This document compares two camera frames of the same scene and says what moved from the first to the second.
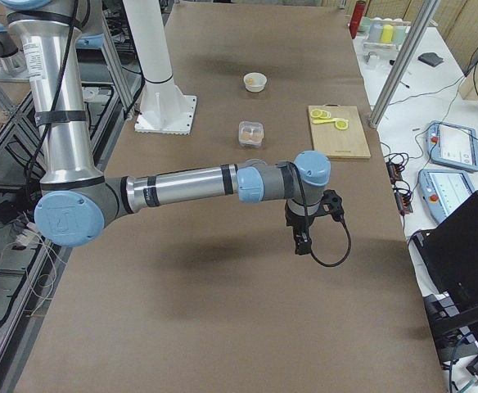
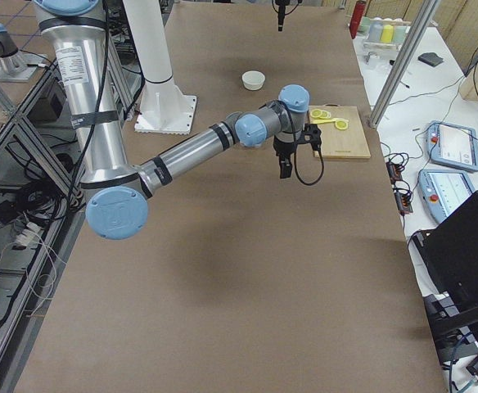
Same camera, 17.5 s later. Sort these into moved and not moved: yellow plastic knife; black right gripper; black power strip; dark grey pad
Moved: black right gripper
Not moved: black power strip; dark grey pad; yellow plastic knife
